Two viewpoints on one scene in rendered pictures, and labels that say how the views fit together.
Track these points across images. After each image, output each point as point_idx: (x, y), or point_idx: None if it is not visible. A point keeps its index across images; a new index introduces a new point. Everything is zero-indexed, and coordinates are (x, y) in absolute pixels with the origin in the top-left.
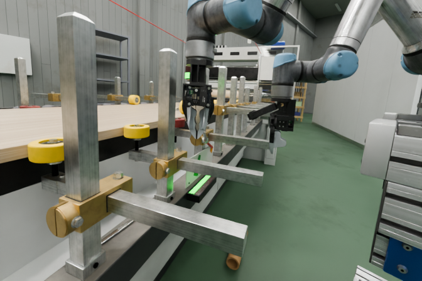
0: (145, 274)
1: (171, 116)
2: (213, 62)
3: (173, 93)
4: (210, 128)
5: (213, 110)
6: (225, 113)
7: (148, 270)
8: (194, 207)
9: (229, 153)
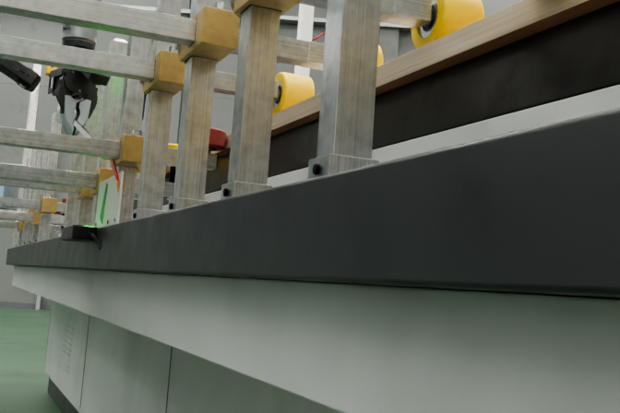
0: (85, 312)
1: (102, 117)
2: (63, 41)
3: (106, 88)
4: (131, 135)
5: (56, 96)
6: (147, 84)
7: (86, 312)
8: (110, 310)
9: (136, 227)
